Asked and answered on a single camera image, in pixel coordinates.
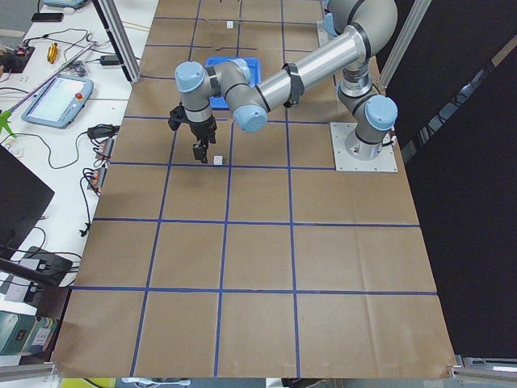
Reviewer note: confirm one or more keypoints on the blue plastic tray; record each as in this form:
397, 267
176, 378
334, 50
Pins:
254, 76

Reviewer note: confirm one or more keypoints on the black power adapter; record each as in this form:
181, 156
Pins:
109, 60

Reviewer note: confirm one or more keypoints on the brown paper table cover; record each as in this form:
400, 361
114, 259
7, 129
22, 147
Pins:
271, 265

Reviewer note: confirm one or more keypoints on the blue teach pendant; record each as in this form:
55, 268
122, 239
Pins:
59, 102

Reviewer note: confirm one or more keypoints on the gold metal cylinder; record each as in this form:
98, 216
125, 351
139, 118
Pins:
52, 54

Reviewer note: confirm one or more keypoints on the black monitor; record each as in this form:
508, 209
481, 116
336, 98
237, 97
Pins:
24, 198

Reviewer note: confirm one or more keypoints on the black smartphone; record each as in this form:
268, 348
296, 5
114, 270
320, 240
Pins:
47, 17

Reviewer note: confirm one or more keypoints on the aluminium frame post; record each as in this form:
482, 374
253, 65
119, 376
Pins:
113, 26

